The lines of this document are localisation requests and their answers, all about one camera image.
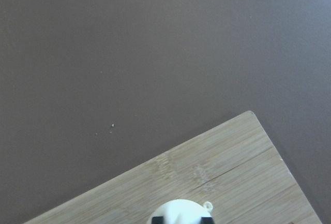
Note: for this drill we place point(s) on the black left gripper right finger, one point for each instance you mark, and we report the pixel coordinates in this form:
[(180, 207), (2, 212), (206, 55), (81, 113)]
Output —
[(206, 220)]

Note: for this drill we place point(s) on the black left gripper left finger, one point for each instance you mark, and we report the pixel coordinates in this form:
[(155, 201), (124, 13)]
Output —
[(157, 220)]

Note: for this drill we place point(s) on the wooden cutting board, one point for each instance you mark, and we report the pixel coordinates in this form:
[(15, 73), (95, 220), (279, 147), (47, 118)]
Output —
[(235, 166)]

